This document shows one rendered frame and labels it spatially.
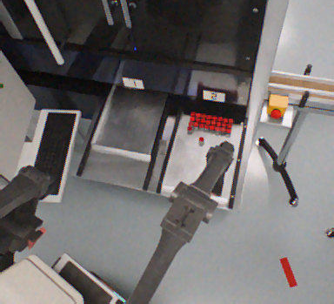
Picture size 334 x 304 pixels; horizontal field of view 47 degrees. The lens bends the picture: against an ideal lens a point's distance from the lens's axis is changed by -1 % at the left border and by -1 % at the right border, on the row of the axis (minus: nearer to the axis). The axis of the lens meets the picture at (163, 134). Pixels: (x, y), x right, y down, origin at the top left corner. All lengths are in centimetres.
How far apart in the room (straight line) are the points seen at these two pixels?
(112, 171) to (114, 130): 19
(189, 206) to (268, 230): 157
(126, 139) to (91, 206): 96
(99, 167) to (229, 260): 107
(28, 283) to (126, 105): 94
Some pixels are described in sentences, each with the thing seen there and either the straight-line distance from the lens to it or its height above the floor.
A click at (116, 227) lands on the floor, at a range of 247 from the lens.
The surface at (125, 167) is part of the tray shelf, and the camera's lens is 162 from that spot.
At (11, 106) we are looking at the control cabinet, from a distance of 178.
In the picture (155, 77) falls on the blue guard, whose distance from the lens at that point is 156.
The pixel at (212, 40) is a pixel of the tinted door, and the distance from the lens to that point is 133.
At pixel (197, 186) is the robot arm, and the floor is 143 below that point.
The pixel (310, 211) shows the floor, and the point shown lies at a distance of 253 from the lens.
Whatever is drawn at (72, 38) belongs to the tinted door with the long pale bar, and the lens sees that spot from 155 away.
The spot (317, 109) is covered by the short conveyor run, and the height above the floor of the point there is 88.
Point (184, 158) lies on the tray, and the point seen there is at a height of 88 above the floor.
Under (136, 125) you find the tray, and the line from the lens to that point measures 169.
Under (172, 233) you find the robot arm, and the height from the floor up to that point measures 150.
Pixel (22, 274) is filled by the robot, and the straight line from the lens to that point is 110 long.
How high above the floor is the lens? 235
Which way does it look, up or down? 62 degrees down
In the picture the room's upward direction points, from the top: 11 degrees counter-clockwise
